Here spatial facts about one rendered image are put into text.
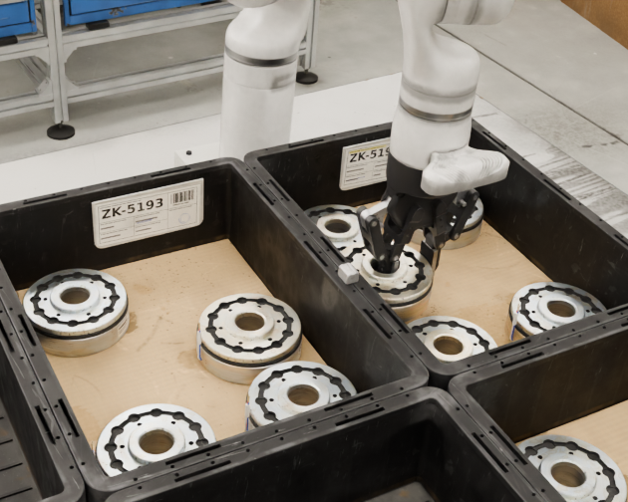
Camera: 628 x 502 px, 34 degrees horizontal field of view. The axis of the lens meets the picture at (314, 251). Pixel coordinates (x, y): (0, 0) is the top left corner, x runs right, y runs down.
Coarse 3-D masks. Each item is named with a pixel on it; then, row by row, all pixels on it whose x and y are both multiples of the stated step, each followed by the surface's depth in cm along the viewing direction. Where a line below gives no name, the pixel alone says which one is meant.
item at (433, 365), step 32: (384, 128) 121; (480, 128) 123; (256, 160) 114; (512, 160) 118; (608, 224) 108; (384, 320) 93; (576, 320) 95; (608, 320) 95; (416, 352) 90; (512, 352) 90; (448, 384) 88
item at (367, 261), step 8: (368, 256) 108; (368, 264) 107; (400, 264) 107; (368, 272) 105; (376, 272) 106; (400, 272) 106; (376, 280) 105; (384, 280) 105; (392, 280) 105; (400, 280) 106
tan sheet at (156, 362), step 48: (144, 288) 110; (192, 288) 111; (240, 288) 111; (144, 336) 104; (192, 336) 104; (96, 384) 98; (144, 384) 98; (192, 384) 99; (240, 384) 99; (96, 432) 93; (240, 432) 94
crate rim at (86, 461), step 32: (224, 160) 113; (64, 192) 106; (96, 192) 107; (256, 192) 108; (288, 224) 104; (320, 256) 100; (0, 288) 93; (352, 288) 96; (32, 352) 86; (384, 384) 86; (416, 384) 86; (64, 416) 81; (320, 416) 82; (224, 448) 79; (96, 480) 76; (128, 480) 76
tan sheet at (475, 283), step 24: (384, 216) 124; (480, 240) 122; (504, 240) 122; (456, 264) 117; (480, 264) 118; (504, 264) 118; (528, 264) 118; (432, 288) 114; (456, 288) 114; (480, 288) 114; (504, 288) 114; (432, 312) 110; (456, 312) 110; (480, 312) 111; (504, 312) 111; (504, 336) 108
